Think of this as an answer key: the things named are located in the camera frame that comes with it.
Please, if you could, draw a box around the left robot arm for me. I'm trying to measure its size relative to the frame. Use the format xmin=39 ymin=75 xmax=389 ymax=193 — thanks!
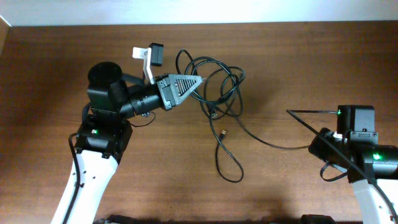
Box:
xmin=52 ymin=62 xmax=204 ymax=223

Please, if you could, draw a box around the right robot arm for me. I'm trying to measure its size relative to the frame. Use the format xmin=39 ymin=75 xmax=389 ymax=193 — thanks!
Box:
xmin=308 ymin=105 xmax=397 ymax=223

